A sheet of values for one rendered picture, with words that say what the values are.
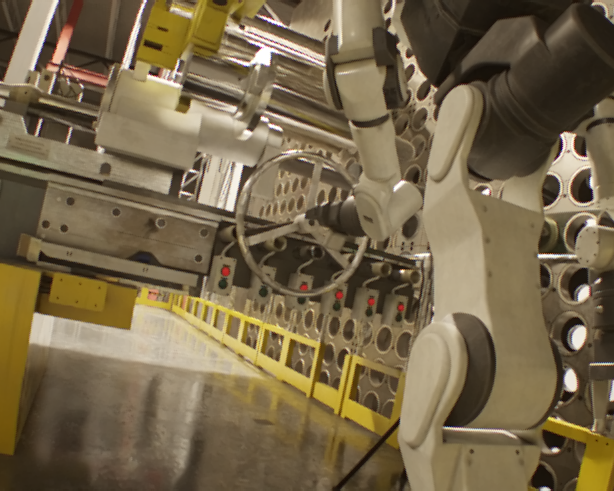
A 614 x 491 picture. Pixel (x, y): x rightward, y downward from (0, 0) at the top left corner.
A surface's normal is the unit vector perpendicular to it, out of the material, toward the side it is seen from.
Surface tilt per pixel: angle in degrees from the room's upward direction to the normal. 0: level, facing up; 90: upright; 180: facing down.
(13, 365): 90
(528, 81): 114
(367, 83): 98
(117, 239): 90
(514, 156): 159
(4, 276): 90
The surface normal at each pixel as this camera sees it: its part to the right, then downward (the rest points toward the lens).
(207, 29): 0.17, 0.68
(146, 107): 0.45, -0.36
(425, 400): -0.94, -0.21
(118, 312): 0.41, 0.00
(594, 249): -0.99, -0.11
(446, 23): -0.88, 0.40
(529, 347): 0.33, -0.53
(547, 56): -0.90, 0.17
